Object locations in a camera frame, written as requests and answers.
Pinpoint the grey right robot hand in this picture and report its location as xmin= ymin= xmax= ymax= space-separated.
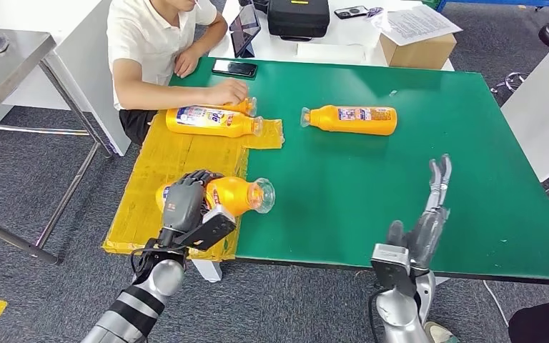
xmin=386 ymin=154 xmax=453 ymax=272

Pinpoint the person's left hand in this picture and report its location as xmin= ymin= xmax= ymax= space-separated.
xmin=174 ymin=47 xmax=202 ymax=79

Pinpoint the person's right hand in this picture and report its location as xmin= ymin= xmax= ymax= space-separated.
xmin=205 ymin=78 xmax=250 ymax=106

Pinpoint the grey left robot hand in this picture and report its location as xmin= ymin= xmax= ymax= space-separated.
xmin=162 ymin=169 xmax=223 ymax=234

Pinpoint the orange detergent bottle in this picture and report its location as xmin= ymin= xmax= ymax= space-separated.
xmin=154 ymin=176 xmax=277 ymax=218
xmin=300 ymin=104 xmax=398 ymax=136
xmin=198 ymin=96 xmax=258 ymax=117
xmin=165 ymin=106 xmax=264 ymax=139

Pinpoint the black smartphone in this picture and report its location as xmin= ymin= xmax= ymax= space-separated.
xmin=211 ymin=59 xmax=259 ymax=78

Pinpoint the white desk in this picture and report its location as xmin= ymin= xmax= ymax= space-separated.
xmin=0 ymin=0 xmax=132 ymax=157
xmin=500 ymin=28 xmax=549 ymax=219
xmin=208 ymin=0 xmax=455 ymax=72

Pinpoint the yellow taped cardboard sheet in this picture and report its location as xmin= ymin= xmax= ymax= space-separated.
xmin=102 ymin=111 xmax=285 ymax=262

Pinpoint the person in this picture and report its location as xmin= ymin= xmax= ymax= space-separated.
xmin=106 ymin=0 xmax=250 ymax=145
xmin=423 ymin=295 xmax=549 ymax=343

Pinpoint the tablet with folding stand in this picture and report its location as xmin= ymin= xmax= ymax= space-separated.
xmin=229 ymin=2 xmax=262 ymax=59

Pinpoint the chrome chair base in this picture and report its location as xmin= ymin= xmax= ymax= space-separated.
xmin=490 ymin=71 xmax=531 ymax=94

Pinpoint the black device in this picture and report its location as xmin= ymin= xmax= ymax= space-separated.
xmin=239 ymin=0 xmax=269 ymax=14

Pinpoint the green table mat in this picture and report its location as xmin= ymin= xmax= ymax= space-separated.
xmin=163 ymin=56 xmax=549 ymax=287

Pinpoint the black carrying case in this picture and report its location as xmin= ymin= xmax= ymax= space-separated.
xmin=267 ymin=0 xmax=331 ymax=41

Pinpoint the blue metal rack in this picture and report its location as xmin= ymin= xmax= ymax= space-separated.
xmin=435 ymin=0 xmax=549 ymax=20

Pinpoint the brown cardboard box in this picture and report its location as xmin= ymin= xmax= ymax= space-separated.
xmin=378 ymin=31 xmax=458 ymax=71

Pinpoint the stainless steel table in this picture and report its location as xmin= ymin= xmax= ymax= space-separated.
xmin=0 ymin=26 xmax=114 ymax=266

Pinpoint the printed paper sheet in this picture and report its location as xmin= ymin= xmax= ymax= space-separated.
xmin=377 ymin=4 xmax=463 ymax=47

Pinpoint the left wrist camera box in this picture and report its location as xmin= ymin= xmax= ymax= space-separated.
xmin=174 ymin=204 xmax=237 ymax=252

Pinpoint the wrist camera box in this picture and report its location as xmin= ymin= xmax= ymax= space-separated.
xmin=370 ymin=244 xmax=417 ymax=298
xmin=174 ymin=204 xmax=237 ymax=252

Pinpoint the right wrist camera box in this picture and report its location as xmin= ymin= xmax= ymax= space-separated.
xmin=370 ymin=244 xmax=417 ymax=298

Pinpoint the white cable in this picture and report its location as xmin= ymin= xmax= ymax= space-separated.
xmin=483 ymin=280 xmax=510 ymax=316

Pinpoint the smartphone with ring holder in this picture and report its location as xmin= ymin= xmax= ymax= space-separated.
xmin=333 ymin=5 xmax=370 ymax=20

